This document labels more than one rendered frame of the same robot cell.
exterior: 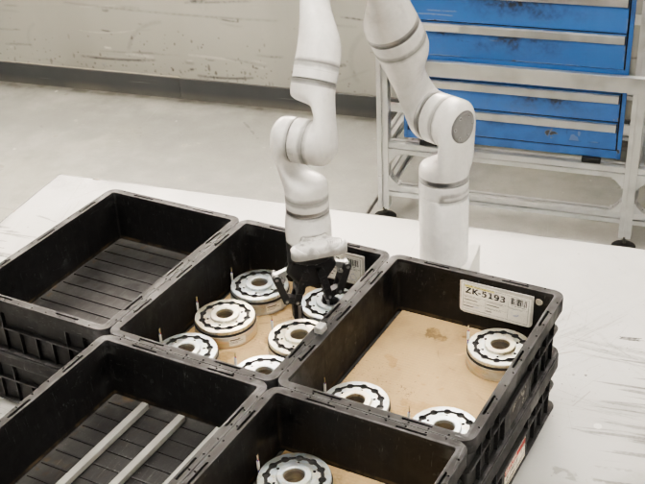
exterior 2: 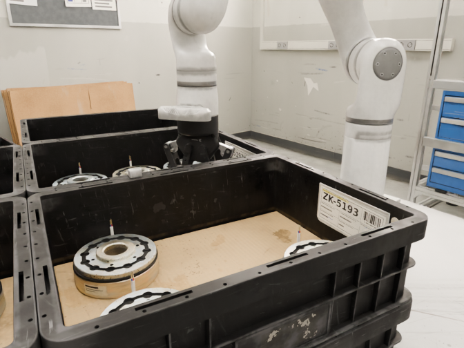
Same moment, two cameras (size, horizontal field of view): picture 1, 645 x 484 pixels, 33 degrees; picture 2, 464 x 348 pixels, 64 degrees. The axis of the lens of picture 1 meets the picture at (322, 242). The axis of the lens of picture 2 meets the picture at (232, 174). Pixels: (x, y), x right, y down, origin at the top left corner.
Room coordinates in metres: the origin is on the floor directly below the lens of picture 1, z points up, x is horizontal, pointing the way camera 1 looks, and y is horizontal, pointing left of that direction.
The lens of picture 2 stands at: (0.98, -0.38, 1.11)
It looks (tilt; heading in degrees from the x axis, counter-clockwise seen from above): 19 degrees down; 31
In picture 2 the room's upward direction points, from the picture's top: straight up
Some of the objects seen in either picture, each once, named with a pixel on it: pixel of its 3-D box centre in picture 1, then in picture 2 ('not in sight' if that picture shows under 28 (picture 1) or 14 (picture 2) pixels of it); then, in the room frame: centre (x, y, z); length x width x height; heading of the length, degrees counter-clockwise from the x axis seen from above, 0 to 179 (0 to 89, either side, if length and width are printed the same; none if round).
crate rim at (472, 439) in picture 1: (427, 342); (217, 213); (1.32, -0.15, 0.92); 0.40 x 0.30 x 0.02; 150
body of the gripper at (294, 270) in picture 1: (310, 258); (198, 135); (1.52, 0.02, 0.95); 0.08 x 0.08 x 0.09
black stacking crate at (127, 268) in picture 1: (113, 281); (112, 145); (1.62, 0.37, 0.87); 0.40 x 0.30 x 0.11; 150
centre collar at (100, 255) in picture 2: (354, 400); (115, 250); (1.26, -0.04, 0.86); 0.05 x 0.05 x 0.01
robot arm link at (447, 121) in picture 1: (444, 140); (373, 84); (1.77, -0.23, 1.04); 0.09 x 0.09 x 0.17; 41
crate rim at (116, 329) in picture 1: (256, 296); (144, 154); (1.47, 0.11, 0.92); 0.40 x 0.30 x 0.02; 150
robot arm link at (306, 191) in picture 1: (299, 164); (193, 39); (1.53, 0.03, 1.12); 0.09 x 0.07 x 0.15; 62
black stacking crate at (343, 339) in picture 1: (427, 369); (217, 250); (1.32, -0.15, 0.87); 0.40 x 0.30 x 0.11; 150
